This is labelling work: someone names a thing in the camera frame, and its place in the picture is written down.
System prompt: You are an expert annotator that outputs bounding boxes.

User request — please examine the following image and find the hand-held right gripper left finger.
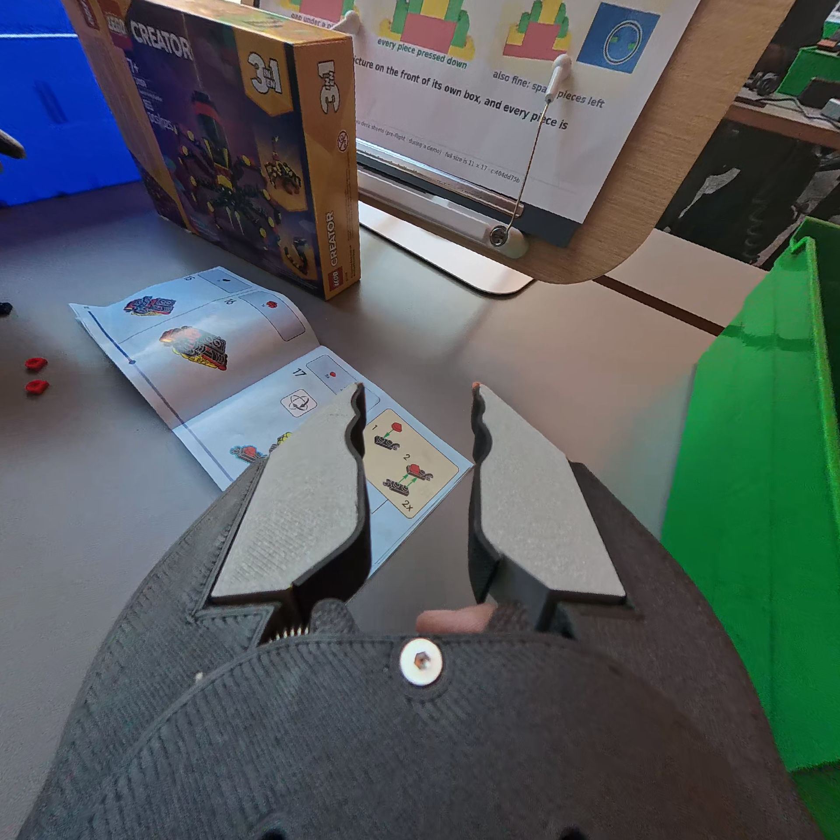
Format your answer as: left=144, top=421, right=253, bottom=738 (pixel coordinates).
left=210, top=382, right=373, bottom=632

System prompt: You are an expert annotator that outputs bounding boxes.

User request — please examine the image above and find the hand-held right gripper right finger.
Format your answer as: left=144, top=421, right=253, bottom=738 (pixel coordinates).
left=467, top=382, right=629, bottom=635

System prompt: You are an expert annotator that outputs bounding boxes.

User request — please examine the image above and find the open lego instruction booklet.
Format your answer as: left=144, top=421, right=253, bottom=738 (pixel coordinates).
left=69, top=266, right=475, bottom=578

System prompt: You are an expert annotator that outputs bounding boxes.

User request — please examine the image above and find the lego set box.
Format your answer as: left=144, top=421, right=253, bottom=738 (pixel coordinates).
left=62, top=0, right=362, bottom=301

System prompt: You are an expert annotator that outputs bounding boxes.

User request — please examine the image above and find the person's right hand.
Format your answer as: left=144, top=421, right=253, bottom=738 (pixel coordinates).
left=415, top=602, right=498, bottom=635

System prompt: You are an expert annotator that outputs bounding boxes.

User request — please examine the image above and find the green plastic bin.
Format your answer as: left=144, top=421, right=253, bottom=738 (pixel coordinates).
left=659, top=217, right=840, bottom=840

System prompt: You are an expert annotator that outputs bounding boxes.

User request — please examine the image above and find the wooden display board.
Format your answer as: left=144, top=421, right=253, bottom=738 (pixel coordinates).
left=239, top=0, right=798, bottom=286

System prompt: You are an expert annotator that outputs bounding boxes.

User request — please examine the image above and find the printed instruction sheet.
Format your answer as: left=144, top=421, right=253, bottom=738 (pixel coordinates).
left=252, top=0, right=703, bottom=227

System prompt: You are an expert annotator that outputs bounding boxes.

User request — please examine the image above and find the blue plastic bin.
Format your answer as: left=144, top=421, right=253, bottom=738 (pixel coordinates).
left=0, top=0, right=145, bottom=207

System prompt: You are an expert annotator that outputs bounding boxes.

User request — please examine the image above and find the green background box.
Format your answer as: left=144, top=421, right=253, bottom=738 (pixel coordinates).
left=777, top=46, right=840, bottom=96

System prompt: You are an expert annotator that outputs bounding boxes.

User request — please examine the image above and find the white wire anchor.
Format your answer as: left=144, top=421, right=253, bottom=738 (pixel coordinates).
left=487, top=223, right=529, bottom=259

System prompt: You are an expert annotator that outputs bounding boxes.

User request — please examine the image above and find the sheet holder rail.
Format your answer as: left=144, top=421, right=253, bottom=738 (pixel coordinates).
left=356, top=147, right=584, bottom=249

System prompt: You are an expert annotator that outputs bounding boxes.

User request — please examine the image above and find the steel wire tether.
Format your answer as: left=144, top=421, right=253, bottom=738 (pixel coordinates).
left=499, top=92, right=559, bottom=237

